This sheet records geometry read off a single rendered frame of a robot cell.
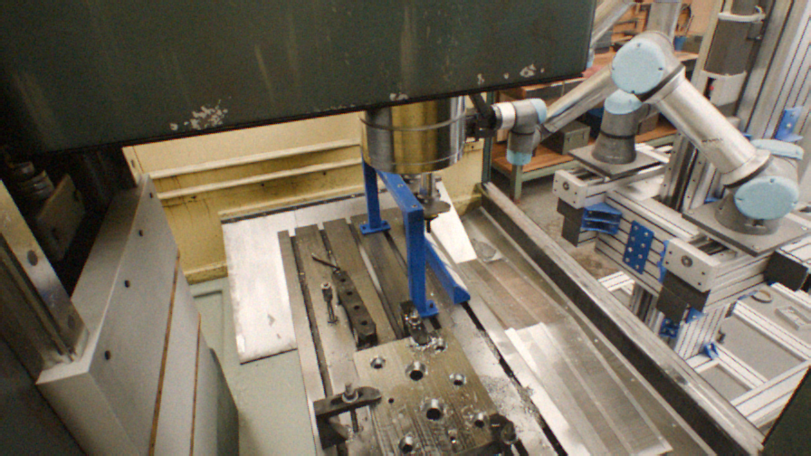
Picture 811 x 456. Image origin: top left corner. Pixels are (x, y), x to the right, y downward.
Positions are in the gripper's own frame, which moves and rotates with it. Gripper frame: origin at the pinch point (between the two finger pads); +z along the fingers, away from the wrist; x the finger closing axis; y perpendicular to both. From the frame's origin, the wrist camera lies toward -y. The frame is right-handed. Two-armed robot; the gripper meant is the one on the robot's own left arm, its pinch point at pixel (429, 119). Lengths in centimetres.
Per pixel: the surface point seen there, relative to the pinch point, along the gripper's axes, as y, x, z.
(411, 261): 24.1, -28.7, 15.5
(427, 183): 6.7, -23.6, 9.3
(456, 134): -19, -58, 18
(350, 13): -36, -64, 33
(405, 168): -15, -59, 26
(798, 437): 42, -87, -43
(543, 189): 126, 158, -154
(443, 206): 11.0, -28.2, 7.1
